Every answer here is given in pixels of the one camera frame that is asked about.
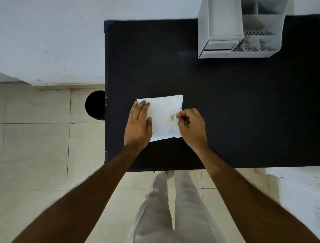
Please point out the person's right hand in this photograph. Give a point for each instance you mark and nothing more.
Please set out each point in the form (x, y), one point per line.
(193, 130)

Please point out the person's left hand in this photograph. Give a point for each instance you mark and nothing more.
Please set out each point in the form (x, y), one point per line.
(137, 130)

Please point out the person's right thumb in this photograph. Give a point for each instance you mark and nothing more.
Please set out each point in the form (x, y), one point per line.
(181, 115)

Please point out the person's left thumb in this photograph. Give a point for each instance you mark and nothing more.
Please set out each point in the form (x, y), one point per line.
(149, 124)

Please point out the white cloth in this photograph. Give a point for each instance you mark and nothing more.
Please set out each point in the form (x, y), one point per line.
(163, 115)

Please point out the person's left forearm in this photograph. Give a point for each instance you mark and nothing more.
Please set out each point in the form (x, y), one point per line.
(87, 195)

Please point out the person's right forearm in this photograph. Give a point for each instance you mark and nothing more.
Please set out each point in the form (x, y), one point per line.
(245, 197)

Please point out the black round bin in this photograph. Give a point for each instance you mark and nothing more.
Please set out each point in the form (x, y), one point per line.
(96, 106)

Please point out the person's light grey trousers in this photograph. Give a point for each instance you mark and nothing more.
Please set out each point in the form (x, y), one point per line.
(185, 215)

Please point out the white desk organizer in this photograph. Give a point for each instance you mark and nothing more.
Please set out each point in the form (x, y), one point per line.
(222, 25)

